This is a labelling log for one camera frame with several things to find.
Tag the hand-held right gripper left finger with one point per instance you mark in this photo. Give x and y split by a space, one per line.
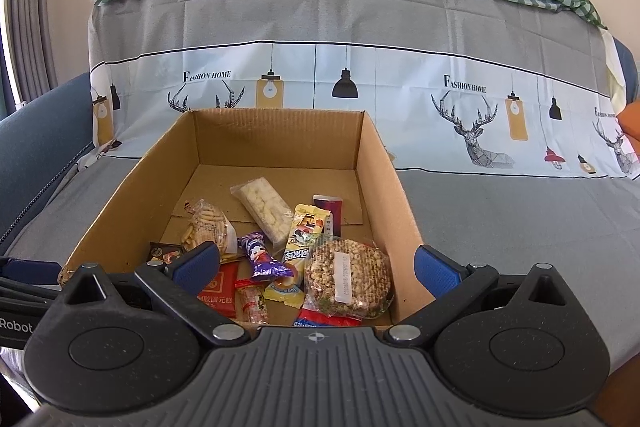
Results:
197 267

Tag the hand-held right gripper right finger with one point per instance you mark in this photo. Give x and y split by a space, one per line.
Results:
435 272

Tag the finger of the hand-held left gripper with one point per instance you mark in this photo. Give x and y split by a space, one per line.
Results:
30 271

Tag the red snack packet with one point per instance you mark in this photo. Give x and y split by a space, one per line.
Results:
225 287

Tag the dark brown small packet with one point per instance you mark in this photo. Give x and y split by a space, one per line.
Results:
162 253

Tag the clear biscuit stick packet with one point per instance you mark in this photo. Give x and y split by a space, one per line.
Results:
207 224

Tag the purple candy packet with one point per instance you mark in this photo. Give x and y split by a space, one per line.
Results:
260 257

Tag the small red candy packet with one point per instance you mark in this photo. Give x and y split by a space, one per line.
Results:
252 302

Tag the white puffed rice packet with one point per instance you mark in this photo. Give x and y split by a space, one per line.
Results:
262 207

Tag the round grain cake packet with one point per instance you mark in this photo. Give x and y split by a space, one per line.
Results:
345 277

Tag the yellow cartoon snack packet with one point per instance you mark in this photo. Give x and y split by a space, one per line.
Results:
305 232

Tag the purple gradient snack packet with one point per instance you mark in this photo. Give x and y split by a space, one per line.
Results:
332 214

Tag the red and blue packet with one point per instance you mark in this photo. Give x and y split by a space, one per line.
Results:
325 321

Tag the brown cardboard box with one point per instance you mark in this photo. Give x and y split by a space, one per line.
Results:
280 142

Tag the grey curtain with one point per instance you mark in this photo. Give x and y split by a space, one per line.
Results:
30 32

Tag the orange cushion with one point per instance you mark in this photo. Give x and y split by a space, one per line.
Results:
631 117

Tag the grey deer print cloth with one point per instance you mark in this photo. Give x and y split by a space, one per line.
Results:
350 12

